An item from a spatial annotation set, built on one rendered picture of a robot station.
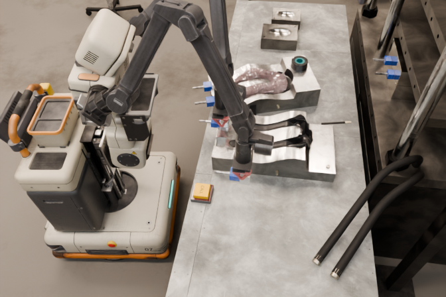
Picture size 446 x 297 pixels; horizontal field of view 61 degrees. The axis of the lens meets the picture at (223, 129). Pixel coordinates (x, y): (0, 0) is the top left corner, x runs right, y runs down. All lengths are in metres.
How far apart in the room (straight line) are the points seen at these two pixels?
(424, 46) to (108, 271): 2.01
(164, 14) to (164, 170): 1.34
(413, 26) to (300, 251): 1.24
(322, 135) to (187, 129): 1.39
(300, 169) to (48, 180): 1.06
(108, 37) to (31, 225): 1.60
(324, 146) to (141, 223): 1.06
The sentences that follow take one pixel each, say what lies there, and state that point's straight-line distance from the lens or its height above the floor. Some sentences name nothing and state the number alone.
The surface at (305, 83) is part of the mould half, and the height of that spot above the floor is 0.91.
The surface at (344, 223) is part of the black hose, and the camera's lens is 1.45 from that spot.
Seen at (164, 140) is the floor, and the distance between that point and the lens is 2.80.
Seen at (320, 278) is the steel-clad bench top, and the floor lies 0.80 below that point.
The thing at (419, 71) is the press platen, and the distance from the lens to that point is 1.83.
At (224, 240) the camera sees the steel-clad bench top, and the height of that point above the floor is 0.80.
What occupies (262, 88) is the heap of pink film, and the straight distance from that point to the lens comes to 1.76.
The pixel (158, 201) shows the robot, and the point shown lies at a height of 0.28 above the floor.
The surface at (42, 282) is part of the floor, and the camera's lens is 2.49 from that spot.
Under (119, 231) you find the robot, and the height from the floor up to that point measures 0.28.
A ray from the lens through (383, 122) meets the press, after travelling 1.91.
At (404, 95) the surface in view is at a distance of 2.04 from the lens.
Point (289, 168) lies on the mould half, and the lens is 1.54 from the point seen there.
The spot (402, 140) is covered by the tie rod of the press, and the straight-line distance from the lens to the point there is 1.64.
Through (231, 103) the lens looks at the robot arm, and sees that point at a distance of 1.17.
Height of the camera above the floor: 2.11
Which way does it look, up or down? 49 degrees down
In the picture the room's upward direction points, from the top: 3 degrees counter-clockwise
